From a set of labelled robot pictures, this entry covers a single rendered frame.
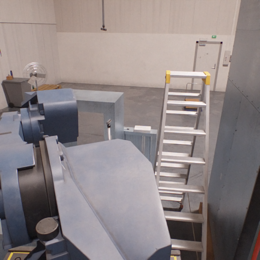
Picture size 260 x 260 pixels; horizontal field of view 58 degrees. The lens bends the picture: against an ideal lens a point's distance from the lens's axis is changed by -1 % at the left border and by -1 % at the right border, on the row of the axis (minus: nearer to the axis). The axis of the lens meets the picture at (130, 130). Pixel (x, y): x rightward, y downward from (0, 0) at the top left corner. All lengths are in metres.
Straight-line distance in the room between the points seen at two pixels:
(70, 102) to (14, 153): 0.84
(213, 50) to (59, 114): 10.16
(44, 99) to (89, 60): 10.59
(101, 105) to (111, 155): 2.99
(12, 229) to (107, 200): 0.27
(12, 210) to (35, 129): 0.89
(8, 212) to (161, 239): 0.41
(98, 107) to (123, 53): 7.91
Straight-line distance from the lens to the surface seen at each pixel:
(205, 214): 2.05
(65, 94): 1.60
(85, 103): 3.88
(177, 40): 11.23
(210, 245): 3.42
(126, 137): 4.77
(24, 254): 1.46
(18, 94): 8.96
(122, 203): 0.68
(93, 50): 11.98
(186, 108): 8.06
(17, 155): 0.77
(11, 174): 0.73
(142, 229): 0.64
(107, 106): 3.76
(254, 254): 2.15
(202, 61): 11.33
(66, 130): 1.64
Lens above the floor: 2.65
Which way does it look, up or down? 24 degrees down
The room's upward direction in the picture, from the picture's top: 1 degrees clockwise
